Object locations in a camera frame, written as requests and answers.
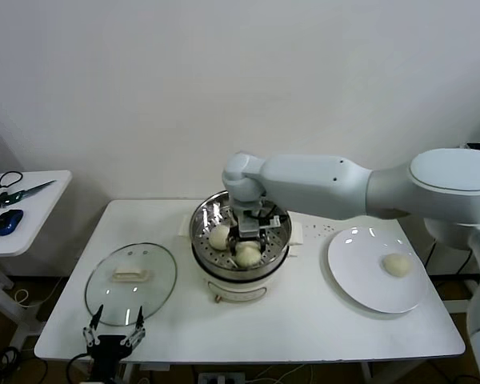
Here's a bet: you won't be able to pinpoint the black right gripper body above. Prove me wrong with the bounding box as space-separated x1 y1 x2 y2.
234 218 266 241

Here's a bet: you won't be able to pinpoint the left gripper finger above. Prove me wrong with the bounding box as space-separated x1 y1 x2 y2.
82 304 105 349
121 306 147 349

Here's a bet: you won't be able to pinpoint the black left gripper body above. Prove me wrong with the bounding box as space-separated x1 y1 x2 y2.
86 334 134 384

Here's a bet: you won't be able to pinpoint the white steamed baozi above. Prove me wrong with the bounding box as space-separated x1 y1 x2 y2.
208 224 231 251
381 253 412 278
234 241 262 269

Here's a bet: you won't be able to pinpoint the round glass pot lid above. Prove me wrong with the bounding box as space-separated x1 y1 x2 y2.
84 242 178 327

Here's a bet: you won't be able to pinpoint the stainless steel steamer basket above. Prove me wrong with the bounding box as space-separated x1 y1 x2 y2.
178 190 305 273

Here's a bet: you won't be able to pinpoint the white round plate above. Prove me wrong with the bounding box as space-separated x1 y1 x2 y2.
327 226 430 314

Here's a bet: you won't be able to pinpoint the white side table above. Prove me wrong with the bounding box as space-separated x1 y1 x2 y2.
0 170 73 349

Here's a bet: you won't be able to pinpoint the blue computer mouse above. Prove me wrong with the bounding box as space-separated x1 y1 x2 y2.
0 208 24 236

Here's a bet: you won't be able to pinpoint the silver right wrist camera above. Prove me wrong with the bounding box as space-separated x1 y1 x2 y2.
238 215 286 238

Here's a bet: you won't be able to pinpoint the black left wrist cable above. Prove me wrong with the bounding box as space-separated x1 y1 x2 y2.
66 352 91 384

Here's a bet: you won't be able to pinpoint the green handled scissors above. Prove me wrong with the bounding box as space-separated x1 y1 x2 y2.
0 179 58 208

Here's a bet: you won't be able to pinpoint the black looped cable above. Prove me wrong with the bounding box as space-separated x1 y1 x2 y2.
0 170 23 189

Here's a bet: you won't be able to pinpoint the black cable with adapter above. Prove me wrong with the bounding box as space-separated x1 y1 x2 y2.
426 238 477 277

